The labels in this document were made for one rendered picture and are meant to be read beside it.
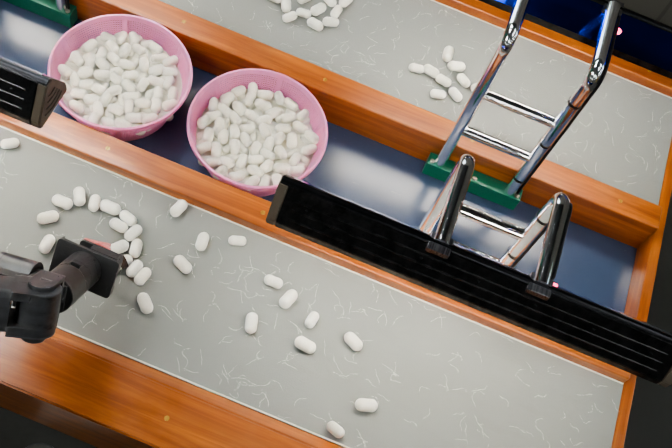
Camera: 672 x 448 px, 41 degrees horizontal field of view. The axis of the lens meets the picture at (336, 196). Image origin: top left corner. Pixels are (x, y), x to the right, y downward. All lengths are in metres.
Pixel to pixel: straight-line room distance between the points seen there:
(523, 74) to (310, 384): 0.83
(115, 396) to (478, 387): 0.61
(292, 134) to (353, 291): 0.33
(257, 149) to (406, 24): 0.46
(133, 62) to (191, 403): 0.69
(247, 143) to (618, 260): 0.78
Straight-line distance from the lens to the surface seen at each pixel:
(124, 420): 1.48
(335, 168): 1.79
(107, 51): 1.84
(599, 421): 1.68
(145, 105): 1.74
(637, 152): 1.96
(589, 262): 1.87
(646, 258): 1.86
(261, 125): 1.73
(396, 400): 1.56
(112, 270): 1.42
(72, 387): 1.49
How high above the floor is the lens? 2.19
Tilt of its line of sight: 60 degrees down
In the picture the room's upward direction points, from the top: 21 degrees clockwise
